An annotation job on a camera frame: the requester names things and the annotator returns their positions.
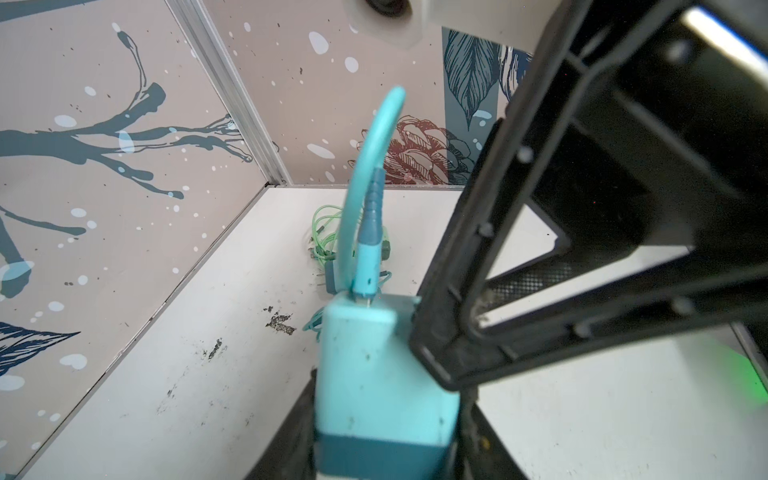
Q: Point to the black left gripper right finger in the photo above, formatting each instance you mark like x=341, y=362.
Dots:
x=478, y=452

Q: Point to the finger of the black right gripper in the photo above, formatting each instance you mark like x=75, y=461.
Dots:
x=621, y=197

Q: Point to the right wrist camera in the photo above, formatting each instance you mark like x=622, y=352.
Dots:
x=402, y=24

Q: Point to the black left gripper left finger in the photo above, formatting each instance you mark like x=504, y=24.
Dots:
x=289, y=455

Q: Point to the green charger adapter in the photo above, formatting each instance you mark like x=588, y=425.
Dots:
x=330, y=277

